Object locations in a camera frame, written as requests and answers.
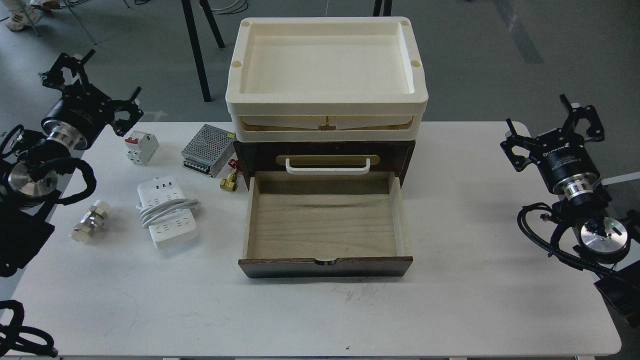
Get white shoe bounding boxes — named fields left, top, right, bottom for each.
left=2, top=0, right=42, bottom=32

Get metal mesh power supply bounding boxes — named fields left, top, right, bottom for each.
left=181, top=124, right=236, bottom=178

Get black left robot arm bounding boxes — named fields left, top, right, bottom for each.
left=0, top=50, right=144, bottom=278

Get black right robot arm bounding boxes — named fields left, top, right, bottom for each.
left=500, top=94, right=640, bottom=328

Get brass valve red handle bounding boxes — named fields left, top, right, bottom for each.
left=219, top=158, right=241, bottom=192

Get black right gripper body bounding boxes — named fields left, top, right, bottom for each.
left=526, top=129, right=600, bottom=195

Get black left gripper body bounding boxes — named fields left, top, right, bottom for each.
left=41, top=89, right=115, bottom=151

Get black stand legs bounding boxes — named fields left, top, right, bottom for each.
left=181, top=0, right=226, bottom=103

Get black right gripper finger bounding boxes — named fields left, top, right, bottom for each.
left=500, top=118, right=543, bottom=173
left=559, top=94, right=605, bottom=142

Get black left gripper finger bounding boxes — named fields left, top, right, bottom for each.
left=41, top=48, right=97, bottom=98
left=102, top=86, right=144, bottom=137

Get white red circuit breaker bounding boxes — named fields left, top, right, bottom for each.
left=124, top=130, right=159, bottom=166

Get white power strip with cable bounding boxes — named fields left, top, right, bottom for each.
left=136, top=175, right=201, bottom=249

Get silver white pipe fitting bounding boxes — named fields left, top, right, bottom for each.
left=69, top=199, right=112, bottom=244

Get open wooden drawer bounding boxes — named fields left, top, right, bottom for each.
left=238, top=171, right=414, bottom=279

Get cream plastic tray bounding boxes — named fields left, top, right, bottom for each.
left=225, top=16, right=429, bottom=142

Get white drawer handle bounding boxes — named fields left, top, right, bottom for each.
left=285, top=158, right=372, bottom=176

